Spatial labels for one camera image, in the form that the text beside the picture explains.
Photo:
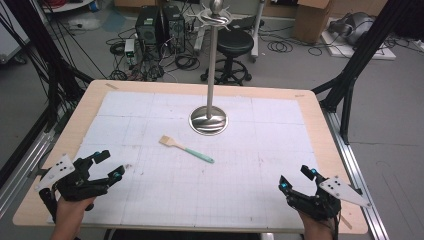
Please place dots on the cardboard box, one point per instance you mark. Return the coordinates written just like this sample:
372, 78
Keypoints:
311, 21

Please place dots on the person's left hand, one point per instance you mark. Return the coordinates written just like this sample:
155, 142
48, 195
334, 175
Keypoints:
68, 216

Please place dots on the white round table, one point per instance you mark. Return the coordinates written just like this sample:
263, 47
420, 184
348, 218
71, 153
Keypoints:
66, 6

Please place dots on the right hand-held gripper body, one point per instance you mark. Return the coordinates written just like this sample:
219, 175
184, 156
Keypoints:
340, 190

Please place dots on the small white power box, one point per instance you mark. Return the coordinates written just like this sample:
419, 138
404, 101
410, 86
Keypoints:
129, 50

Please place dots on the black round stool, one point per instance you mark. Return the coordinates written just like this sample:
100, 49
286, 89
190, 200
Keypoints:
235, 41

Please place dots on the black metal frame stand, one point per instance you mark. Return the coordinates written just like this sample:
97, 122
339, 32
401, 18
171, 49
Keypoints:
363, 50
53, 76

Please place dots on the strip of brown tape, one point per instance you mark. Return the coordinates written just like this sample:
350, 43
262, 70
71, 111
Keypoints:
112, 86
299, 96

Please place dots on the white flat board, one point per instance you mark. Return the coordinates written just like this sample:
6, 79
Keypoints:
383, 53

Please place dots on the black computer tower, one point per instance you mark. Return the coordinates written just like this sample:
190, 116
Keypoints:
174, 28
148, 30

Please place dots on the white grid mat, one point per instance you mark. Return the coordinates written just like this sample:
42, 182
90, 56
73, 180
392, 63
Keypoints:
200, 193

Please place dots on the white metal leg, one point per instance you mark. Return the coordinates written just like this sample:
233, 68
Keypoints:
257, 30

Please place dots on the aluminium rail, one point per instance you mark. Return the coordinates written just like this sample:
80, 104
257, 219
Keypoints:
360, 180
23, 166

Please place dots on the metal hook stand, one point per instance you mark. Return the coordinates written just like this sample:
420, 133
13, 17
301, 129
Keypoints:
209, 83

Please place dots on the grey bag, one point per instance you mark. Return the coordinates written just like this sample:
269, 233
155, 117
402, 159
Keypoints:
353, 26

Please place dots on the person's right hand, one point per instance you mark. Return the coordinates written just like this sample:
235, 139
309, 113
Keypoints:
320, 230

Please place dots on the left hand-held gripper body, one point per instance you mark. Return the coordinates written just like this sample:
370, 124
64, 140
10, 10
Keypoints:
55, 171

